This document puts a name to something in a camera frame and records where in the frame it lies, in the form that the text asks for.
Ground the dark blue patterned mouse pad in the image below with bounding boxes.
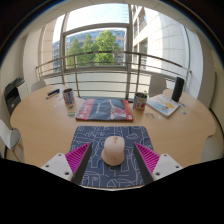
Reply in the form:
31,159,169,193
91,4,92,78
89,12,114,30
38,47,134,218
69,125,155,189

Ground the metal balcony railing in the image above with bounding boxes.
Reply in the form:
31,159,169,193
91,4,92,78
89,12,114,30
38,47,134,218
35,50,192,99

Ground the white computer mouse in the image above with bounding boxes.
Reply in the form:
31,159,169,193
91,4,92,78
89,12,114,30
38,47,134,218
100,135,126,167

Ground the open white book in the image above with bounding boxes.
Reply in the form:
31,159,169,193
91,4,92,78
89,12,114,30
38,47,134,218
145,93,181,119

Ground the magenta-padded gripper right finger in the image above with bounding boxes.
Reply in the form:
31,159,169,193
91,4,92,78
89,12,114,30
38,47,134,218
133,142,184,186

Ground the white chair with wooden legs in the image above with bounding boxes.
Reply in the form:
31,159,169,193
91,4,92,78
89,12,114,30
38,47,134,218
0,119,25,161

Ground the black cylinder speaker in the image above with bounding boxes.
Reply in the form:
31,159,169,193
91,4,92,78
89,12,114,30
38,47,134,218
171,76,185,103

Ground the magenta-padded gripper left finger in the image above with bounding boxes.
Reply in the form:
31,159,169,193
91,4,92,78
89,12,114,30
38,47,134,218
40,142,94,186

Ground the red and blue magazine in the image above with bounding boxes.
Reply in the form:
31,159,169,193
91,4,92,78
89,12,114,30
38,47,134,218
75,98,134,122

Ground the small dark blue box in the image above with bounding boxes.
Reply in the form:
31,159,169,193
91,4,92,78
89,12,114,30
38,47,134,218
45,88,61,100

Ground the printed tin can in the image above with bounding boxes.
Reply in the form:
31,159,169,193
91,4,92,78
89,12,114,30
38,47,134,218
62,87,76,108
132,92,148,112

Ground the black printer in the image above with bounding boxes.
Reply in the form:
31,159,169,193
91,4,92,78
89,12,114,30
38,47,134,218
3,76,26,116

